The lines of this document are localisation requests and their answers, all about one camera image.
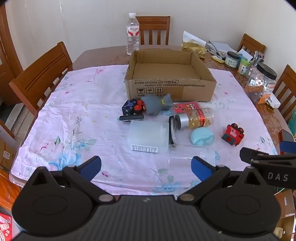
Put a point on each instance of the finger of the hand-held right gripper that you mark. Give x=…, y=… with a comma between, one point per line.
x=248, y=154
x=288, y=147

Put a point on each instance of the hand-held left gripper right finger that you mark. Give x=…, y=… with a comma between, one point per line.
x=201, y=166

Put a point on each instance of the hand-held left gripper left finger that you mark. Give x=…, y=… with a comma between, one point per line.
x=91, y=165

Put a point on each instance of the clear plastic jar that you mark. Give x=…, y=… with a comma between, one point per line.
x=185, y=154

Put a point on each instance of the red toy train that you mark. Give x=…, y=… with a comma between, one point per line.
x=232, y=135

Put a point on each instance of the teal round case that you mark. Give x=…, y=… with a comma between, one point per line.
x=202, y=137

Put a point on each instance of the frosted white plastic container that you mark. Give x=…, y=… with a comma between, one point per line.
x=148, y=136

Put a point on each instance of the dark blue cube toy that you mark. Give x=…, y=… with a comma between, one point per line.
x=128, y=107

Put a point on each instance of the cardboard box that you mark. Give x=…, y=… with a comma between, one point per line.
x=171, y=89

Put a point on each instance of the brown cardboard carton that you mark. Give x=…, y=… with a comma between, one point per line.
x=285, y=204
x=5, y=150

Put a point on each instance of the pink floral tablecloth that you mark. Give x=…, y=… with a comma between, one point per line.
x=81, y=129

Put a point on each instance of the black rimmed clear lid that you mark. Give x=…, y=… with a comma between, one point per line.
x=172, y=129

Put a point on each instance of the silver cap pill bottle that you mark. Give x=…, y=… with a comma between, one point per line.
x=196, y=118

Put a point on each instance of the orange white medicine box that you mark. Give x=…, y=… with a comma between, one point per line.
x=268, y=97

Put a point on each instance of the red card packet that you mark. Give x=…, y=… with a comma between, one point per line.
x=185, y=107

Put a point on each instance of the large black lid clear jar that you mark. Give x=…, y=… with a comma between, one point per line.
x=259, y=81

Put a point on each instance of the green lid jar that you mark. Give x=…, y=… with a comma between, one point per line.
x=243, y=67

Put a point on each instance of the cluster of upright pens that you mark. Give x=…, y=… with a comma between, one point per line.
x=257, y=59

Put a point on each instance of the black lid glass jar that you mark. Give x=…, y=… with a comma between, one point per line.
x=232, y=60

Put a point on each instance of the small teal box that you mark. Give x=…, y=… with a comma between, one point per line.
x=242, y=57

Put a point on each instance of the yellow sticky notepad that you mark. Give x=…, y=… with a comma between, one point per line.
x=218, y=59

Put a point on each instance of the white paper card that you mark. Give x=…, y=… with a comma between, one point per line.
x=245, y=53

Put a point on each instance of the bundle of pens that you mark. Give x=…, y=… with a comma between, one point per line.
x=216, y=53

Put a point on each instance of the red printed box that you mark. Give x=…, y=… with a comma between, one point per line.
x=4, y=226

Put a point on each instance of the stack of white papers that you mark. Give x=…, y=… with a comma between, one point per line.
x=222, y=46

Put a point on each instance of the gold tissue pack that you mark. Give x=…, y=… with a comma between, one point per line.
x=193, y=47

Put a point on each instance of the wooden door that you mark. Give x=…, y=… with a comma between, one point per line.
x=8, y=58

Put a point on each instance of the clear plastic water bottle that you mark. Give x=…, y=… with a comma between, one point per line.
x=132, y=34

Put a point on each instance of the wooden chair back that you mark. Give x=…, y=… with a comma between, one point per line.
x=152, y=25

